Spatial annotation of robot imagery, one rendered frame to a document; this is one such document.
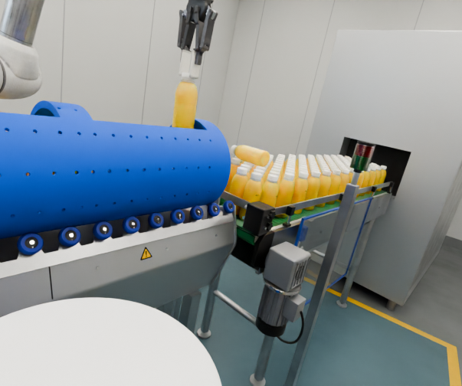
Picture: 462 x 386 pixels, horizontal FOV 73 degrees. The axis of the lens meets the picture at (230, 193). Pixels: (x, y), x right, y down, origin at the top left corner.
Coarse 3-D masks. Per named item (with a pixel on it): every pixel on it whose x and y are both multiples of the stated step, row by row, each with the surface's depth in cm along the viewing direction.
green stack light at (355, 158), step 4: (352, 156) 113; (356, 156) 111; (360, 156) 110; (352, 160) 113; (356, 160) 111; (360, 160) 110; (364, 160) 110; (368, 160) 110; (352, 164) 112; (356, 164) 111; (360, 164) 111; (364, 164) 110; (368, 164) 111; (356, 168) 111; (360, 168) 111; (364, 168) 111
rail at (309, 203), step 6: (378, 186) 201; (384, 186) 211; (342, 192) 156; (360, 192) 176; (318, 198) 135; (324, 198) 140; (330, 198) 145; (336, 198) 151; (288, 204) 117; (294, 204) 120; (300, 204) 124; (306, 204) 128; (312, 204) 132; (276, 210) 110; (282, 210) 114
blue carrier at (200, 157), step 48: (0, 144) 51; (48, 144) 57; (96, 144) 64; (144, 144) 72; (192, 144) 84; (0, 192) 52; (48, 192) 58; (96, 192) 65; (144, 192) 74; (192, 192) 87
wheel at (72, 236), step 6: (66, 228) 67; (72, 228) 68; (60, 234) 66; (66, 234) 66; (72, 234) 67; (78, 234) 68; (60, 240) 66; (66, 240) 66; (72, 240) 67; (78, 240) 68; (66, 246) 67; (72, 246) 67
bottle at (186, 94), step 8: (184, 80) 87; (192, 80) 88; (176, 88) 89; (184, 88) 87; (192, 88) 88; (176, 96) 88; (184, 96) 87; (192, 96) 88; (176, 104) 89; (184, 104) 88; (192, 104) 89; (176, 112) 89; (184, 112) 89; (192, 112) 90; (176, 120) 90; (184, 120) 90; (192, 120) 91; (192, 128) 92
